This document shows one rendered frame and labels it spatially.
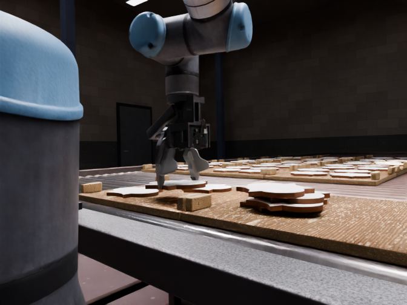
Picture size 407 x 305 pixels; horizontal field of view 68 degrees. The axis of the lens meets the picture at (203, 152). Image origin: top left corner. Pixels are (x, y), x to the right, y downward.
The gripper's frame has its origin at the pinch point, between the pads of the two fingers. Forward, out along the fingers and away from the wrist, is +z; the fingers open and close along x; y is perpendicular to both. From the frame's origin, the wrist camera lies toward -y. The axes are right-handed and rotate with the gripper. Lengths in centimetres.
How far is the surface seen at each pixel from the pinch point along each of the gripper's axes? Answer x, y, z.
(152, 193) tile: 0.0, -9.0, 2.9
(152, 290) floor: 94, -127, 97
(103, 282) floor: 77, -167, 98
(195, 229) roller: -11.0, 15.9, 5.5
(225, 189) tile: 15.8, 2.0, 2.7
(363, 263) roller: -10.8, 42.0, 5.2
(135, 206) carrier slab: -9.4, -3.3, 4.0
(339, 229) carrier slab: -4.2, 37.4, 3.5
